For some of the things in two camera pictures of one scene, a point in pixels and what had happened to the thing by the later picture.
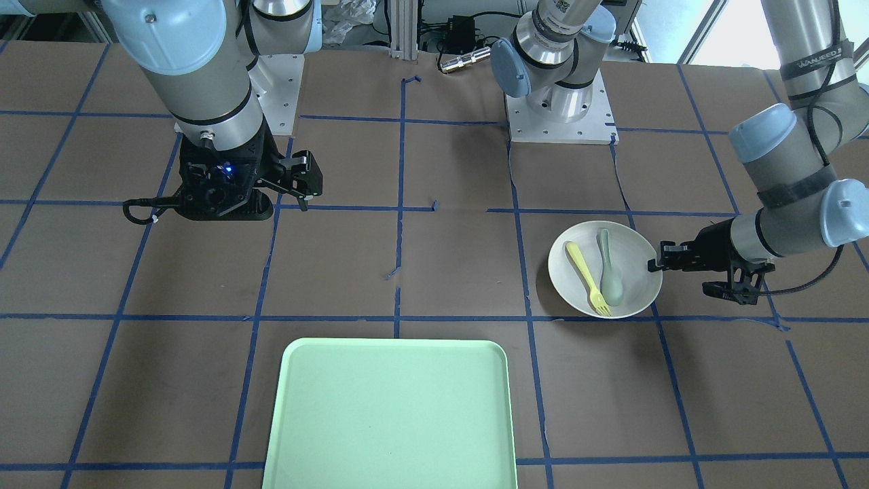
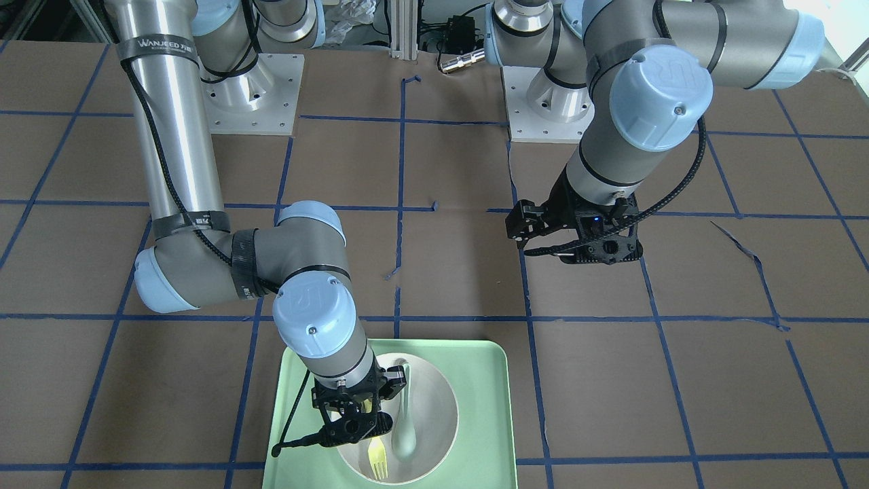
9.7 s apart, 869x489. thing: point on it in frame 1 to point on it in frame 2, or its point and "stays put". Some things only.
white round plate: [601, 268] to [435, 415]
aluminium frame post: [404, 29] stays put
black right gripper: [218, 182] to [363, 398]
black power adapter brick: [461, 37] stays put
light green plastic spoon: [612, 283] to [404, 435]
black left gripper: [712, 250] to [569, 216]
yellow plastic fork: [598, 303] to [376, 451]
